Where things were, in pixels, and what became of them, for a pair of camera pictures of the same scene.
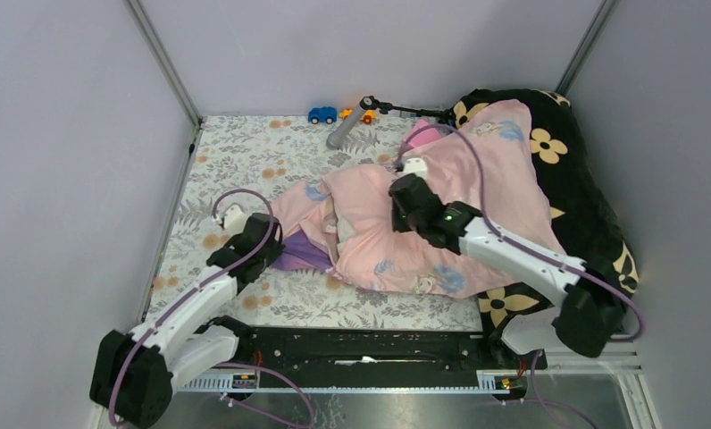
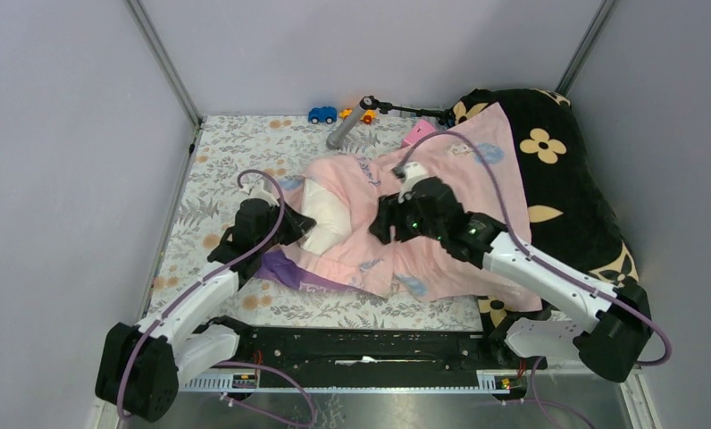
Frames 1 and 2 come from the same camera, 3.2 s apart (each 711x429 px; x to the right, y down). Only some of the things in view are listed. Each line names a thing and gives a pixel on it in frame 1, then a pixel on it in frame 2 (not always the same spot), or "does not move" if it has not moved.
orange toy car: x=367 y=116 does not move
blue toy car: x=322 y=113 does not move
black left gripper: x=275 y=250 → x=297 y=225
